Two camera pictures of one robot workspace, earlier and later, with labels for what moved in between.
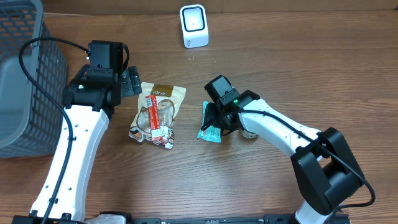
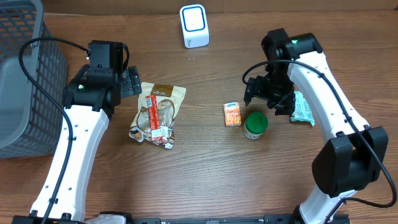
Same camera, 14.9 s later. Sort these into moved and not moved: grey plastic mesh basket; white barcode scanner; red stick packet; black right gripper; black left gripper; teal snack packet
Moved: teal snack packet; black right gripper
Not moved: red stick packet; black left gripper; grey plastic mesh basket; white barcode scanner
